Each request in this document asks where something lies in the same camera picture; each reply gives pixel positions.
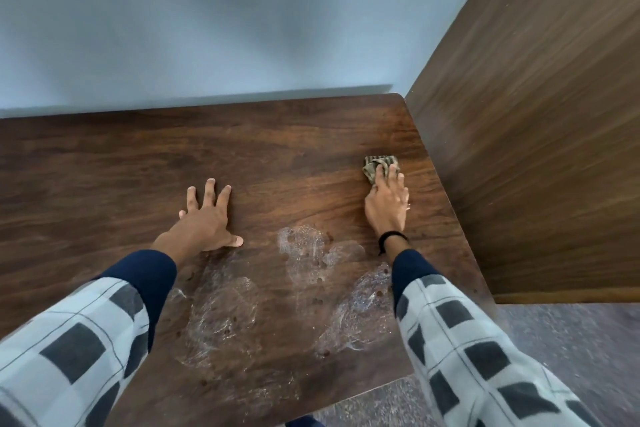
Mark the person's right hand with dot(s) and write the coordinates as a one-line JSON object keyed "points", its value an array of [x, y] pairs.
{"points": [[386, 206]]}

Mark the person's left hand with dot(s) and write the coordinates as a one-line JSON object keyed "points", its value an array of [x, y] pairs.
{"points": [[205, 226]]}

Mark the person's right fingers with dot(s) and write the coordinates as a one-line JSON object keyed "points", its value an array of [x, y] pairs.
{"points": [[389, 175]]}

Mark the person's left middle finger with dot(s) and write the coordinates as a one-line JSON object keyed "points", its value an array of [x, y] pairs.
{"points": [[208, 193]]}

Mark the person's left thumb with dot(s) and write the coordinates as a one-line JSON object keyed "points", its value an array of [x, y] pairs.
{"points": [[234, 241]]}

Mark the olive striped cleaning cloth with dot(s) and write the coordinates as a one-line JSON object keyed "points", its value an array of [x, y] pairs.
{"points": [[374, 166]]}

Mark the person's right forearm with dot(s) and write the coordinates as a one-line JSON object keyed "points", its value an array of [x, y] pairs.
{"points": [[465, 351]]}

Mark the person's left forearm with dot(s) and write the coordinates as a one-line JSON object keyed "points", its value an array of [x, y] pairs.
{"points": [[80, 341]]}

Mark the black wristband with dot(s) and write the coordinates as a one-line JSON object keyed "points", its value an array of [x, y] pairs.
{"points": [[389, 234]]}

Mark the white foam smear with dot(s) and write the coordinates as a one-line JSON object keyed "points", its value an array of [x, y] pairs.
{"points": [[222, 311], [310, 251], [360, 311]]}

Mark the brown wooden cabinet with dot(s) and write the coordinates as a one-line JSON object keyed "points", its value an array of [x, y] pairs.
{"points": [[540, 131]]}

